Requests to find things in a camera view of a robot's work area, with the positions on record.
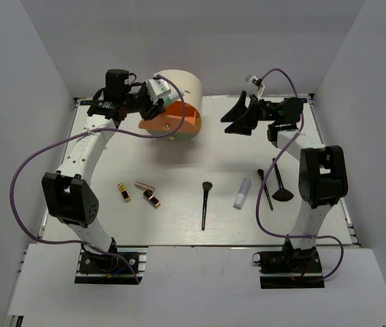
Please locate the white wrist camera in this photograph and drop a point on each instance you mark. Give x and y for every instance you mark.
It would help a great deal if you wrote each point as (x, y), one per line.
(255, 86)
(157, 89)

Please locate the black fan brush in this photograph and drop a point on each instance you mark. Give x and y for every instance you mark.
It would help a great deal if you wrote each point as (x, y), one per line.
(282, 194)

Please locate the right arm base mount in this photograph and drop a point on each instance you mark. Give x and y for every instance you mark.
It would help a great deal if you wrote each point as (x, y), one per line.
(275, 273)

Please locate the black gold lipstick right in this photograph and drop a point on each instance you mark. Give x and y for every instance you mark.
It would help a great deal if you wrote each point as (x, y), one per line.
(150, 197)

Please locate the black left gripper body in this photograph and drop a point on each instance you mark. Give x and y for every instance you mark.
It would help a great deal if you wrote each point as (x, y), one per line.
(137, 102)

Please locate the lavender white tube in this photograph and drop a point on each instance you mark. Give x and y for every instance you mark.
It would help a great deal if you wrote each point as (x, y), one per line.
(242, 193)

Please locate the black gold lipstick left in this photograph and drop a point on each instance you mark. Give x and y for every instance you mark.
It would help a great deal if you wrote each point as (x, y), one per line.
(124, 193)

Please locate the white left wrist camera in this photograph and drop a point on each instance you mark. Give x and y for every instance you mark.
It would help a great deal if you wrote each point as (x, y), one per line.
(157, 89)

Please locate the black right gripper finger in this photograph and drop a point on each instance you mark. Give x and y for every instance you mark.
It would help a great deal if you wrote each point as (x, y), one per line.
(237, 110)
(241, 124)

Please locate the cream round drawer organizer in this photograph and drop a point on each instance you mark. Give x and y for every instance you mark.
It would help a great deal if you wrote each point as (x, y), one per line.
(165, 123)

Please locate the black powder brush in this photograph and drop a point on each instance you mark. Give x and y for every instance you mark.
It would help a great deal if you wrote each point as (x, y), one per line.
(206, 186)

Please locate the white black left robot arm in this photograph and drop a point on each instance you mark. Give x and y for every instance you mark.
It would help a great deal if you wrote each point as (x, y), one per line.
(67, 191)

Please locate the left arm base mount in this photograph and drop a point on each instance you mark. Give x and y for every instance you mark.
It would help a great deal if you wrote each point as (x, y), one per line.
(94, 269)

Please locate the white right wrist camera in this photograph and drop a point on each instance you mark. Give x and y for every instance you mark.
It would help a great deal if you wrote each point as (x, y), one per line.
(255, 86)

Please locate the small black makeup brush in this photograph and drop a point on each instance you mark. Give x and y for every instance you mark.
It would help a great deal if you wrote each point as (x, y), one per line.
(265, 188)

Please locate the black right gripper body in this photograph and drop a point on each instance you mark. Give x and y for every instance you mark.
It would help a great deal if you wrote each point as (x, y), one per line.
(268, 112)

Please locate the rose gold lipstick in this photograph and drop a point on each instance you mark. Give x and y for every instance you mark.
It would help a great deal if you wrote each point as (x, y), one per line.
(144, 186)

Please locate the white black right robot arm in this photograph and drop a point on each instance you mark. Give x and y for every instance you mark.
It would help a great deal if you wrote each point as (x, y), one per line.
(322, 177)

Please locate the black gold lipstick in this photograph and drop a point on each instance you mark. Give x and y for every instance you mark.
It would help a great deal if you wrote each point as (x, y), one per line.
(124, 193)
(150, 197)

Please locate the green bottle white cap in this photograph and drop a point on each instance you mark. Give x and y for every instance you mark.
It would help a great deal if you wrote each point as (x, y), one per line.
(172, 98)

